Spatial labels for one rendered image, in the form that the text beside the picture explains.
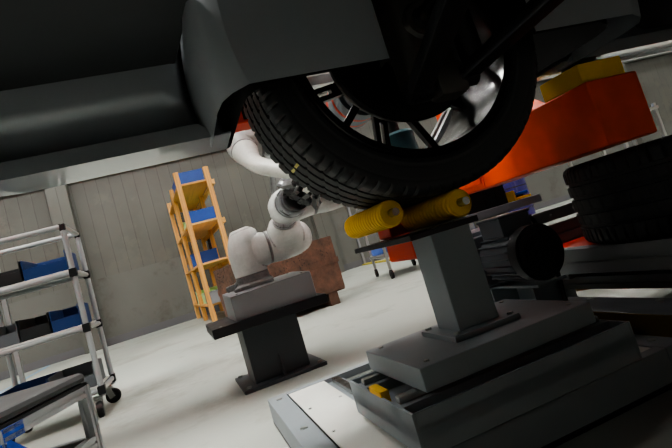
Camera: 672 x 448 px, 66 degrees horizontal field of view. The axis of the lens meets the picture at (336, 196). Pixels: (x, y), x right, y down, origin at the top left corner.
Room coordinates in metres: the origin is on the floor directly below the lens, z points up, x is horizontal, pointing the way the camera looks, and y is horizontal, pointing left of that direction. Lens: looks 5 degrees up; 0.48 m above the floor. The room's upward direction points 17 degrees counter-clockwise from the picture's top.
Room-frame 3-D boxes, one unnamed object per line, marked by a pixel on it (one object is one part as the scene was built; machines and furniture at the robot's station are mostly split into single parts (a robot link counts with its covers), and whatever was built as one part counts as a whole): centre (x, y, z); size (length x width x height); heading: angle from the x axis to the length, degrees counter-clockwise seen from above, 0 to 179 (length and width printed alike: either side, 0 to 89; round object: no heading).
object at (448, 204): (1.16, -0.20, 0.49); 0.29 x 0.06 x 0.06; 18
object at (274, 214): (1.56, 0.15, 0.64); 0.16 x 0.13 x 0.11; 18
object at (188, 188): (7.70, 2.14, 1.04); 2.33 x 0.61 x 2.07; 19
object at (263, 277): (2.41, 0.50, 0.44); 0.22 x 0.18 x 0.06; 99
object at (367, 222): (1.19, -0.06, 0.51); 0.29 x 0.06 x 0.06; 18
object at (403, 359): (1.16, -0.20, 0.32); 0.40 x 0.30 x 0.28; 108
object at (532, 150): (1.47, -0.63, 0.69); 0.52 x 0.17 x 0.35; 18
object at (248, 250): (2.41, 0.47, 0.58); 0.18 x 0.16 x 0.22; 109
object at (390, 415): (1.16, -0.20, 0.13); 0.50 x 0.36 x 0.10; 108
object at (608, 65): (1.30, -0.69, 0.71); 0.14 x 0.14 x 0.05; 18
